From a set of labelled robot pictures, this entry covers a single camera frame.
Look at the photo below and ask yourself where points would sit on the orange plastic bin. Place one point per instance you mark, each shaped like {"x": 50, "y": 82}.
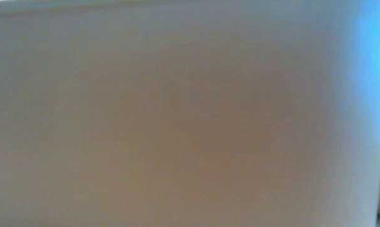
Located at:
{"x": 177, "y": 126}

